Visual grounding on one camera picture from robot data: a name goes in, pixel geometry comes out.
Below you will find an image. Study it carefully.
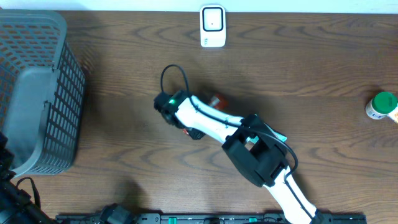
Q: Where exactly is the green lid jar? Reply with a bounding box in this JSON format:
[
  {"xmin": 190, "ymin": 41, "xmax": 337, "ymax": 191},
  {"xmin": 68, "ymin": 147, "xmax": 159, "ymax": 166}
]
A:
[{"xmin": 365, "ymin": 91, "xmax": 397, "ymax": 119}]

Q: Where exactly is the mint Zappy wipes pack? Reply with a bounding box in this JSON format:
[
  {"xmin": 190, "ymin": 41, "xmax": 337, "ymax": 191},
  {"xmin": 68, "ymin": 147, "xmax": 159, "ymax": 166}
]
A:
[{"xmin": 242, "ymin": 114, "xmax": 287, "ymax": 144}]

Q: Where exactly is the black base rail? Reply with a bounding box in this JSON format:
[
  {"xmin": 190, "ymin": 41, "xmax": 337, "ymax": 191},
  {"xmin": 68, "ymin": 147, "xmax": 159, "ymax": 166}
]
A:
[{"xmin": 55, "ymin": 203, "xmax": 367, "ymax": 224}]

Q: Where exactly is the red Top chocolate bar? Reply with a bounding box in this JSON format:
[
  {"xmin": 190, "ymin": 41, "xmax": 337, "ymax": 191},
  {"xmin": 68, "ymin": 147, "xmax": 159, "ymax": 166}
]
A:
[{"xmin": 182, "ymin": 93, "xmax": 229, "ymax": 136}]

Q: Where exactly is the grey plastic mesh basket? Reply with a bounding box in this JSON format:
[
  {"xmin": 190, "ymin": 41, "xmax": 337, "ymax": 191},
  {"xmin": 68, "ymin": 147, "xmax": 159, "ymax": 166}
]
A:
[{"xmin": 1, "ymin": 9, "xmax": 86, "ymax": 176}]

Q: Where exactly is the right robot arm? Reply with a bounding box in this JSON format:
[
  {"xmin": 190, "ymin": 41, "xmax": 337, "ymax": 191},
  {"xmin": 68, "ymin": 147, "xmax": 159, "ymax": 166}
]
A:
[{"xmin": 154, "ymin": 90, "xmax": 328, "ymax": 223}]

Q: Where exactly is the white barcode scanner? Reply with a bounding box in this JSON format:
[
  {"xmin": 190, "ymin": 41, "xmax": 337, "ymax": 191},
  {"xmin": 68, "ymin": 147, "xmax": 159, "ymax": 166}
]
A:
[{"xmin": 200, "ymin": 5, "xmax": 226, "ymax": 48}]

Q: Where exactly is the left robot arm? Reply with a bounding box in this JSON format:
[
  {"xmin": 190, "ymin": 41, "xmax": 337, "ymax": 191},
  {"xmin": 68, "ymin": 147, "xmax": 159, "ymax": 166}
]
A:
[{"xmin": 1, "ymin": 133, "xmax": 56, "ymax": 224}]

